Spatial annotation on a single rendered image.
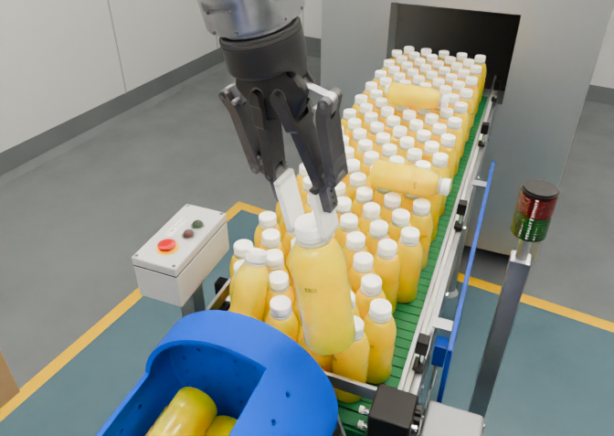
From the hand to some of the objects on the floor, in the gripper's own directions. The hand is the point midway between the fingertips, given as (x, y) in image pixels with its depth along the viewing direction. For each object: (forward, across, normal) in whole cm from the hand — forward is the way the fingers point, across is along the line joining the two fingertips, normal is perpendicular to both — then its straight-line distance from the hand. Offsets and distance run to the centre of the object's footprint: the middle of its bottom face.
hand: (307, 205), depth 60 cm
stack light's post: (+150, -7, +29) cm, 153 cm away
